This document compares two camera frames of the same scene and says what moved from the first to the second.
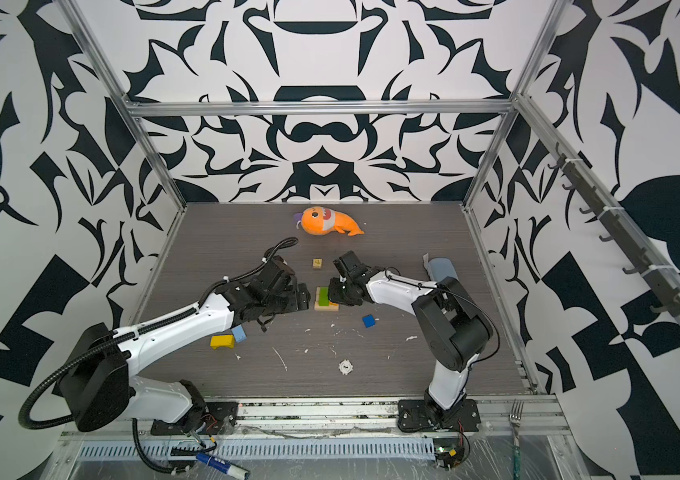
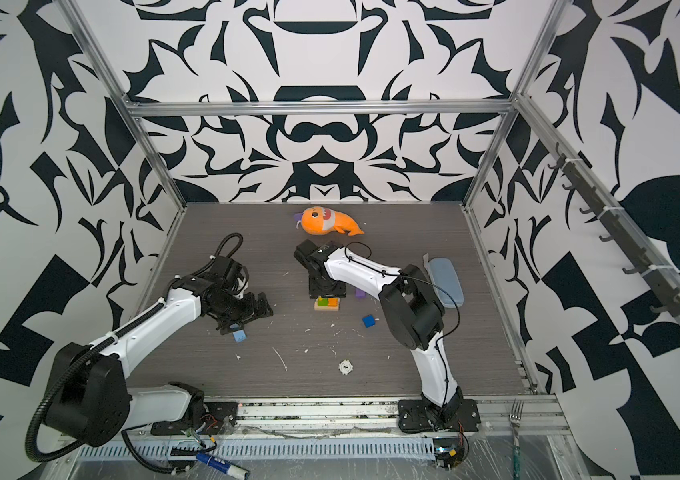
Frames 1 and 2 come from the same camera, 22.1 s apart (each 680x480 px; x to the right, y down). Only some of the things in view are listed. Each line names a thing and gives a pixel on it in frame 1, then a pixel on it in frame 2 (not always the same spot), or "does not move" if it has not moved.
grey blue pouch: [439, 268] does not move
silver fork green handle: [515, 419] does not move
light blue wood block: [239, 333] does not move
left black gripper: [305, 297] to [251, 311]
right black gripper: [334, 296] to [338, 291]
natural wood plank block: [329, 308] does not move
